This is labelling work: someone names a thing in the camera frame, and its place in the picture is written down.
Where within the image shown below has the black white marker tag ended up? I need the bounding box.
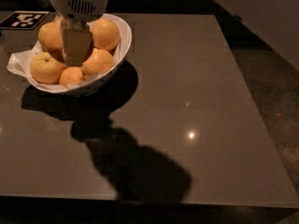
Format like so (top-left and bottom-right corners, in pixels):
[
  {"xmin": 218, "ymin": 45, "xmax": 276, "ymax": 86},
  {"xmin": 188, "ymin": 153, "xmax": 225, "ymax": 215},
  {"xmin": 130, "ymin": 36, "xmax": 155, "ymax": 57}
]
[{"xmin": 0, "ymin": 10, "xmax": 50, "ymax": 30}]

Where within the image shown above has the white bowl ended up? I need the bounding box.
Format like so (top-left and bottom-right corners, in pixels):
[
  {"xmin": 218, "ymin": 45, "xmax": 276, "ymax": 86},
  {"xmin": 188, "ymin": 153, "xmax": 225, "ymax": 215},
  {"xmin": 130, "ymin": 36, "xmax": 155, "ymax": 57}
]
[{"xmin": 16, "ymin": 14, "xmax": 132, "ymax": 96}]

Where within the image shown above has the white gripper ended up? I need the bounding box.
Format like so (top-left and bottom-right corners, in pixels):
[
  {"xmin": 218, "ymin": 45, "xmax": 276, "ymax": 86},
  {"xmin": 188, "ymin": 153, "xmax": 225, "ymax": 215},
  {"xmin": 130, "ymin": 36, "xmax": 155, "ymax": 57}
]
[{"xmin": 50, "ymin": 0, "xmax": 108, "ymax": 66}]

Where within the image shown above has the orange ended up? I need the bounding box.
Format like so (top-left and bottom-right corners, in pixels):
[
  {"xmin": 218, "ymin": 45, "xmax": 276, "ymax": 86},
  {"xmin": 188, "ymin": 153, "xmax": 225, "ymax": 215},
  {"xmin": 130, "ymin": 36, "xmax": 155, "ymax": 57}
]
[
  {"xmin": 45, "ymin": 20, "xmax": 64, "ymax": 63},
  {"xmin": 91, "ymin": 18, "xmax": 121, "ymax": 51},
  {"xmin": 37, "ymin": 22, "xmax": 51, "ymax": 50},
  {"xmin": 30, "ymin": 52, "xmax": 64, "ymax": 84},
  {"xmin": 59, "ymin": 66, "xmax": 84, "ymax": 87},
  {"xmin": 81, "ymin": 49, "xmax": 115, "ymax": 77}
]

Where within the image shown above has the white paper liner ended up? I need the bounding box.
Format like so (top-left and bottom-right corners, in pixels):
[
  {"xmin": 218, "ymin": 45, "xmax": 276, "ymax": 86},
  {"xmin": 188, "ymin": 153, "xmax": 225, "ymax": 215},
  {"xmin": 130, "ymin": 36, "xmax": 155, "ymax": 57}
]
[{"xmin": 7, "ymin": 15, "xmax": 122, "ymax": 91}]

